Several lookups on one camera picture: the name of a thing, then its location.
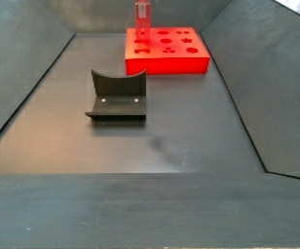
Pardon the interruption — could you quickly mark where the red foam shape board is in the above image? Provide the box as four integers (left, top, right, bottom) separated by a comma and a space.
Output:
124, 27, 211, 75

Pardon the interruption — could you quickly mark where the black curved holder stand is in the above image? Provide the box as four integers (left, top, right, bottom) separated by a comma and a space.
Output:
84, 71, 146, 119

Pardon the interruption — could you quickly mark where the red double-square peg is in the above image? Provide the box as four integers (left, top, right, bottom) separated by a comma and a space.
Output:
133, 0, 151, 41

